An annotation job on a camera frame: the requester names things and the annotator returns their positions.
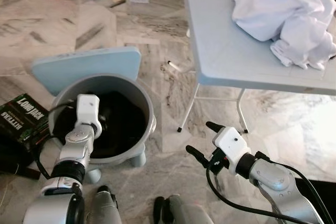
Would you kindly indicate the white sheer garment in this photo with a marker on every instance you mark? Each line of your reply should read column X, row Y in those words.
column 283, row 14

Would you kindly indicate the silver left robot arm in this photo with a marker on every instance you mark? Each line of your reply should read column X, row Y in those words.
column 76, row 142

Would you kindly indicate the grey robot right leg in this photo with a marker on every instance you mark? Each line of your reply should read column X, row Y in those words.
column 184, row 213

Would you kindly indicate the white marker pen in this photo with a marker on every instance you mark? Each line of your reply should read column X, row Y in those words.
column 173, row 66

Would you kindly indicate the black floor object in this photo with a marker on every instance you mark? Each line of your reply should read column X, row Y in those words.
column 323, row 203

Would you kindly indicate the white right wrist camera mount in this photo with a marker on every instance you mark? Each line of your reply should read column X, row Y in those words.
column 231, row 145

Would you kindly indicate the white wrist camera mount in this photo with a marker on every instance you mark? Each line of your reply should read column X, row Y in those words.
column 231, row 145
column 88, row 108

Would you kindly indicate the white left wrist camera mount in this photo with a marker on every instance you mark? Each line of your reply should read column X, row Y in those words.
column 88, row 108

